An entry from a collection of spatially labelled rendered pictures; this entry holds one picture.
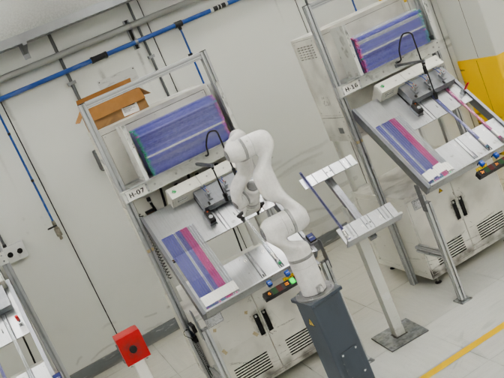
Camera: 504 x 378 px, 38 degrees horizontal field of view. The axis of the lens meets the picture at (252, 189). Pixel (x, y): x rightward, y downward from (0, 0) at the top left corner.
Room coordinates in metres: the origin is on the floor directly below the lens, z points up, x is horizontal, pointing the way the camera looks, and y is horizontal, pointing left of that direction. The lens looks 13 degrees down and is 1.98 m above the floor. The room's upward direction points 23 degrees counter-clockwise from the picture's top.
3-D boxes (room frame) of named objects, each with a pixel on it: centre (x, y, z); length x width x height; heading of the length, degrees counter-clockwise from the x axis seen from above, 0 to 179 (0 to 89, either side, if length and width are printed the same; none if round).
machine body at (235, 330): (4.17, 0.34, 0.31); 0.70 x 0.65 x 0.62; 108
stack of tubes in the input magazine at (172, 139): (4.07, 0.24, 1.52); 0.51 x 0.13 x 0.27; 108
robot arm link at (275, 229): (3.18, -0.05, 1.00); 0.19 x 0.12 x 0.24; 102
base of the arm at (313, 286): (3.19, -0.08, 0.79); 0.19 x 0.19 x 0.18
